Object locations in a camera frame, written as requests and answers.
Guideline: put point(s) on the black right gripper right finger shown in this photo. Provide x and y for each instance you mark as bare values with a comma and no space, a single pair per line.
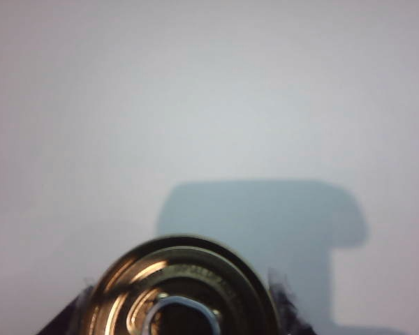
286,310

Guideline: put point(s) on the red tomato paste can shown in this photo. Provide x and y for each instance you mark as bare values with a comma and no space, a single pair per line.
181,289

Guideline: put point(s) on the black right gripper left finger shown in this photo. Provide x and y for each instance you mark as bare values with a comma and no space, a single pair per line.
73,314

